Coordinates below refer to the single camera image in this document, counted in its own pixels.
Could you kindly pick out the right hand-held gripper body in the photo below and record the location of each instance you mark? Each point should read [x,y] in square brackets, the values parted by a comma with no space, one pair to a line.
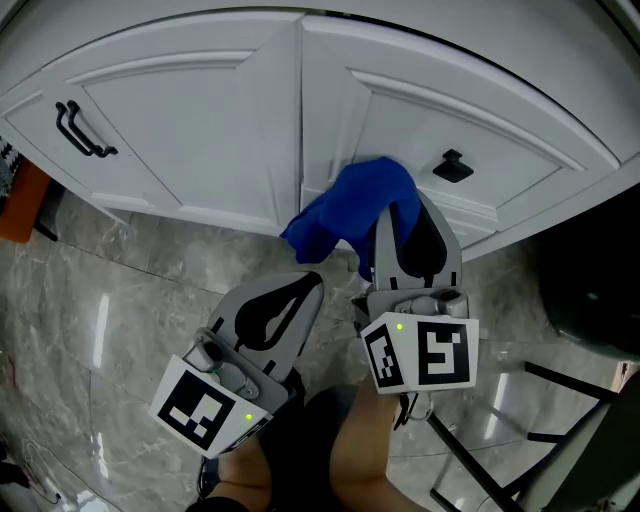
[440,355]

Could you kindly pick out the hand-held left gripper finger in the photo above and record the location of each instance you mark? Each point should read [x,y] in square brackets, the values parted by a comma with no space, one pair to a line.
[302,335]
[225,315]

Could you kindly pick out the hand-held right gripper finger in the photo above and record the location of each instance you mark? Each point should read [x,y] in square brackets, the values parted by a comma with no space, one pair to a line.
[454,260]
[386,255]

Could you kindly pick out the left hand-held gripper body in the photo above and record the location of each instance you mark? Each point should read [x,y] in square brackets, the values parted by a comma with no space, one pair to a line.
[195,410]

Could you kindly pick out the white drawer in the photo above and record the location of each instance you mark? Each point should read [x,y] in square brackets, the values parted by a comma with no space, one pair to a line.
[470,225]
[400,125]

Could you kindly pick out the blue cloth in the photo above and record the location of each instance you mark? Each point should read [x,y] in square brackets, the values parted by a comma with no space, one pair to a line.
[360,200]

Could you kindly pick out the person's left forearm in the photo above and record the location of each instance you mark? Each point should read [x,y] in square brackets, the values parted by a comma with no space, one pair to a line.
[245,470]

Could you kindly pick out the person's right forearm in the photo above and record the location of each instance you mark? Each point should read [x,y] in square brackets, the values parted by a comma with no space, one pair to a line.
[365,450]

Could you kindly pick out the black drawer knob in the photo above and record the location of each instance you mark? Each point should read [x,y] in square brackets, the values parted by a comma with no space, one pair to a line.
[452,167]

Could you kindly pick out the person's dark trousers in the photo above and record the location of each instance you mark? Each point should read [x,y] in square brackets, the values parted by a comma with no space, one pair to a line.
[300,425]

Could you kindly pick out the white vanity cabinet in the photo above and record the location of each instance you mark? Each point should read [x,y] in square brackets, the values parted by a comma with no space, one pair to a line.
[575,210]

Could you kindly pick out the grey chair black legs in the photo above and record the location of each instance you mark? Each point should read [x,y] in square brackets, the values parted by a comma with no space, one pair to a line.
[600,450]

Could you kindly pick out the white cabinet door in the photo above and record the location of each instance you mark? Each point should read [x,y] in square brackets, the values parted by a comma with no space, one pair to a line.
[200,130]
[40,145]

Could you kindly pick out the orange sofa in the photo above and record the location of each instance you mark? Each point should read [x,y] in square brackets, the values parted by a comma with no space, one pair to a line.
[20,215]

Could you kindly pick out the black white patterned cushion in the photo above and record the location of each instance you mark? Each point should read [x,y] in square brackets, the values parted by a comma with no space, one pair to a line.
[6,165]

